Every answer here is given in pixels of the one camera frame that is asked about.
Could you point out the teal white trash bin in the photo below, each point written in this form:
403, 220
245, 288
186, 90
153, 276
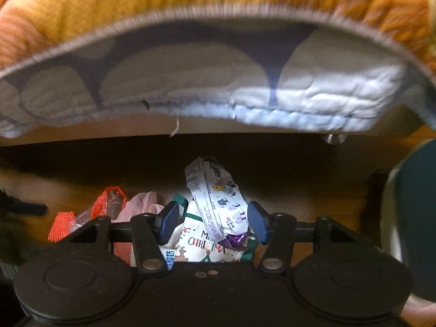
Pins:
407, 221

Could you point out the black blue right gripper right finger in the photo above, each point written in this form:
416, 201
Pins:
275, 231

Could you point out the red foil candy wrapper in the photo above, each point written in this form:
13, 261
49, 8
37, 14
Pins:
109, 203

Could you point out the wooden bed frame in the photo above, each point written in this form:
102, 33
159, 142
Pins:
399, 122

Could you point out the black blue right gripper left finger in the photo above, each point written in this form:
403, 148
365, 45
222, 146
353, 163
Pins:
149, 232

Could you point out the white Christmas wrapper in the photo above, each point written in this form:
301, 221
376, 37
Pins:
189, 242

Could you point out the metal bed leg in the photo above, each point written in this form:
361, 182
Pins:
334, 139

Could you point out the white cartoon snack wrapper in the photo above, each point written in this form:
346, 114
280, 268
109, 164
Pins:
218, 199

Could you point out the orange foam net sleeve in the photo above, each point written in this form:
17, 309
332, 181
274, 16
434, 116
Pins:
61, 226

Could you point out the pink tissue paper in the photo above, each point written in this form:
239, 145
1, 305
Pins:
141, 203

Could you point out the grey patterned quilt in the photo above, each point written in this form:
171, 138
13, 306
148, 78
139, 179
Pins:
265, 65

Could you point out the purple foil wrapper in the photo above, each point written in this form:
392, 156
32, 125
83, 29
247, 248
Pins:
235, 242

